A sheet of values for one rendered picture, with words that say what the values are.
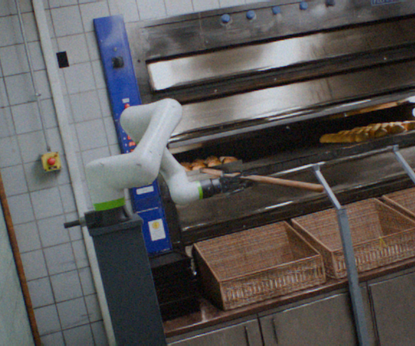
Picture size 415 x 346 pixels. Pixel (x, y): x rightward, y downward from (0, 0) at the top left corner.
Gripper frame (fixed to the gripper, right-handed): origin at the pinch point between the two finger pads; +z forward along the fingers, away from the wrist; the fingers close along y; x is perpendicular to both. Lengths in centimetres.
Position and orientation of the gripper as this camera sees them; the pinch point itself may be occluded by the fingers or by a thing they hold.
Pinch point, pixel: (251, 178)
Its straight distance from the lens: 306.6
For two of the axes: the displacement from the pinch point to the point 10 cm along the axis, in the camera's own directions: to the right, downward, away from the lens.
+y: 2.0, 9.8, 1.0
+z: 9.5, -2.2, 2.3
